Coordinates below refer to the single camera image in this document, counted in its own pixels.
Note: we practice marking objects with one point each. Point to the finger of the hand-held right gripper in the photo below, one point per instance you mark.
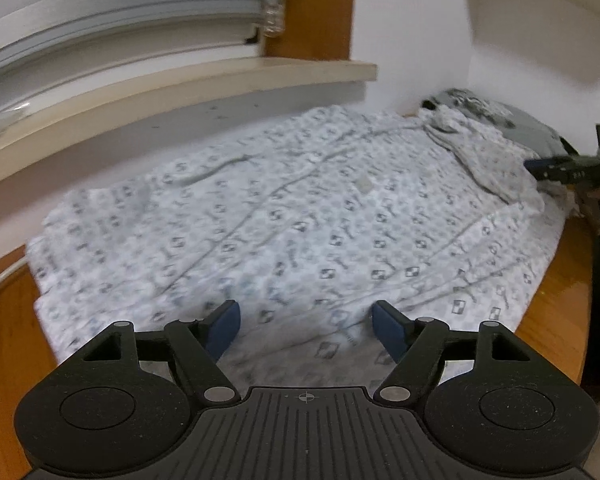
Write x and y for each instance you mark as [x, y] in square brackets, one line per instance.
[562, 169]

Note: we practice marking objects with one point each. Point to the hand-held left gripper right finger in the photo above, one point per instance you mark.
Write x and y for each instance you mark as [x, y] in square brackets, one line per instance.
[387, 326]

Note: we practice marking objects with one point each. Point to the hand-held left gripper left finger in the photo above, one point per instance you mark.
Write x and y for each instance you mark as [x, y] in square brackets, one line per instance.
[225, 328]

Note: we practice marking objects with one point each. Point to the white checker-print shirt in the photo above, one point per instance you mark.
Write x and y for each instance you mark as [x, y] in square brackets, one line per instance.
[300, 210]

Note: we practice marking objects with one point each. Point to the grey printed t-shirt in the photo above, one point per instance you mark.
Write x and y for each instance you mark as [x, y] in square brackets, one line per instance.
[510, 117]

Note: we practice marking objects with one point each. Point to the cream bookshelf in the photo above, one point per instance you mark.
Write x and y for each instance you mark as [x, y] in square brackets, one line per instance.
[540, 25]

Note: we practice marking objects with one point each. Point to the beige window sill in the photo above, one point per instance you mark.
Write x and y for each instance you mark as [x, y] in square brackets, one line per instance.
[180, 85]

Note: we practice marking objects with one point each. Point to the clear plastic bag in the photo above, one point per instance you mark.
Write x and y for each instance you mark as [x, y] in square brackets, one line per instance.
[2, 120]

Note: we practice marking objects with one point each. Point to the grey window blind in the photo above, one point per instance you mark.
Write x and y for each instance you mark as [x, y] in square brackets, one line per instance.
[105, 10]

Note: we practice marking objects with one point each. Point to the wooden window frame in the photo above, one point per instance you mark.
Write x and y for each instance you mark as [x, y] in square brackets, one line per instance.
[315, 10]

